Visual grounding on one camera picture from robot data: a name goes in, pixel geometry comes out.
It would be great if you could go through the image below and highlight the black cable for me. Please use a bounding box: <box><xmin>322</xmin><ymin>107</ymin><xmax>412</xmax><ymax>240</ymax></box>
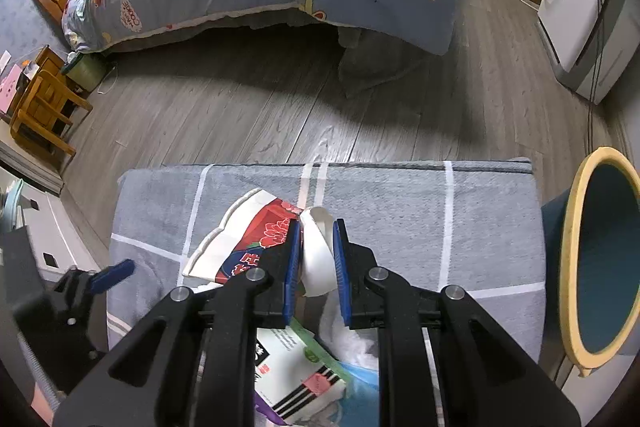
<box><xmin>575</xmin><ymin>0</ymin><xmax>608</xmax><ymax>158</ymax></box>

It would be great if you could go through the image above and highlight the wooden chair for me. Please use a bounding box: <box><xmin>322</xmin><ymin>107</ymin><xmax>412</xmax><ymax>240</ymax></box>
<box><xmin>10</xmin><ymin>46</ymin><xmax>94</xmax><ymax>158</ymax></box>

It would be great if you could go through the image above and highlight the person's left hand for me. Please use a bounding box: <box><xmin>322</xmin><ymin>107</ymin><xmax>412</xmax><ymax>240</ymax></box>
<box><xmin>30</xmin><ymin>377</ymin><xmax>66</xmax><ymax>425</ymax></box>

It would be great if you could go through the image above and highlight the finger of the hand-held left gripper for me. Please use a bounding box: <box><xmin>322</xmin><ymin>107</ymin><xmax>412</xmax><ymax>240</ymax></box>
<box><xmin>55</xmin><ymin>258</ymin><xmax>137</xmax><ymax>296</ymax></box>

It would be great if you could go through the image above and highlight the small green bin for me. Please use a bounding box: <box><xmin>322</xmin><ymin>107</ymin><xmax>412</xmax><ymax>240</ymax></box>
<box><xmin>61</xmin><ymin>53</ymin><xmax>103</xmax><ymax>92</ymax></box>

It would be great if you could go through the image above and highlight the white air purifier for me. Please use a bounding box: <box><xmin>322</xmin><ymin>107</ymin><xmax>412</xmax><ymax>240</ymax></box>
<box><xmin>537</xmin><ymin>0</ymin><xmax>636</xmax><ymax>102</ymax></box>

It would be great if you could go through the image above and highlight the white box with black label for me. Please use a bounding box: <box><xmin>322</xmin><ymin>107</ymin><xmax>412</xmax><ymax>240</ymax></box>
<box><xmin>252</xmin><ymin>322</ymin><xmax>351</xmax><ymax>425</ymax></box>

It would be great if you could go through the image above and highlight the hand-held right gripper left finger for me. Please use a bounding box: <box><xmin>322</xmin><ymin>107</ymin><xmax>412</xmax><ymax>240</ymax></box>
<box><xmin>52</xmin><ymin>219</ymin><xmax>306</xmax><ymax>427</ymax></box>

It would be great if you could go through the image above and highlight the light blue plastic object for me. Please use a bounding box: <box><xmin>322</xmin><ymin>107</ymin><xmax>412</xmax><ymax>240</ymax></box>
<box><xmin>0</xmin><ymin>179</ymin><xmax>26</xmax><ymax>230</ymax></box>

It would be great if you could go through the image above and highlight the pink paper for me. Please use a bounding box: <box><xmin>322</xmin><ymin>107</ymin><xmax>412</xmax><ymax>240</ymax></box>
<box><xmin>0</xmin><ymin>51</ymin><xmax>23</xmax><ymax>114</ymax></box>

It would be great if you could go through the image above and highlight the grey bed sheet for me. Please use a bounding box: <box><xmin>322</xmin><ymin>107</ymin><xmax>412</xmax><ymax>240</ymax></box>
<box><xmin>107</xmin><ymin>7</ymin><xmax>431</xmax><ymax>100</ymax></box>

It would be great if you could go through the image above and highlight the grey checked cloth covered table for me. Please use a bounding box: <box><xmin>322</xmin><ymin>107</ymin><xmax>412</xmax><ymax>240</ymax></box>
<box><xmin>107</xmin><ymin>157</ymin><xmax>547</xmax><ymax>427</ymax></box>

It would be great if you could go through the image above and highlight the white cabinet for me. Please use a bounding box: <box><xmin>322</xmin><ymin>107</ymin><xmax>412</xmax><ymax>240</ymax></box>
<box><xmin>22</xmin><ymin>189</ymin><xmax>101</xmax><ymax>280</ymax></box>

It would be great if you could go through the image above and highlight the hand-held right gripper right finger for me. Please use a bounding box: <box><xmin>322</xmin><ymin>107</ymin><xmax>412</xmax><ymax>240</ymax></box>
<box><xmin>331</xmin><ymin>218</ymin><xmax>583</xmax><ymax>427</ymax></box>

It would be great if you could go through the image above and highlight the blue bin with yellow rim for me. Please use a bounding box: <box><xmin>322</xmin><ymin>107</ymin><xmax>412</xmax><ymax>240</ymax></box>
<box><xmin>540</xmin><ymin>147</ymin><xmax>640</xmax><ymax>380</ymax></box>

